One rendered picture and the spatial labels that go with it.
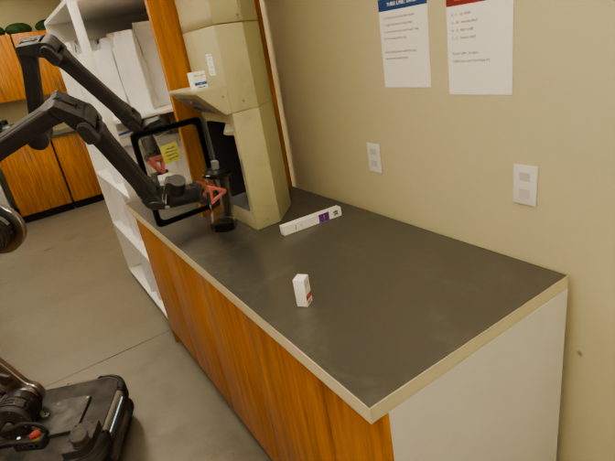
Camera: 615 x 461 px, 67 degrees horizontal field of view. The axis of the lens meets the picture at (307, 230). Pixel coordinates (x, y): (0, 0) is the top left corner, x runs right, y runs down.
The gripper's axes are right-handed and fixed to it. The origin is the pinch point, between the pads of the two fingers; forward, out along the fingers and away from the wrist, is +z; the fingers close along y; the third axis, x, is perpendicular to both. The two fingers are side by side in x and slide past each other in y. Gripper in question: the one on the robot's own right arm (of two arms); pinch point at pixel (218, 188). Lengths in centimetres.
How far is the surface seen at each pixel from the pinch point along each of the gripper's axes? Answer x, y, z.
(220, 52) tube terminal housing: -48.3, -2.9, 6.7
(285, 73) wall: -38, 26, 52
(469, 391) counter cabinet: 33, -108, 9
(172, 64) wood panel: -46, 34, 3
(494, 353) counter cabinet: 26, -108, 18
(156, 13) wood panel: -65, 35, 0
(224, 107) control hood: -29.8, -2.9, 5.6
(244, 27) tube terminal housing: -56, -2, 18
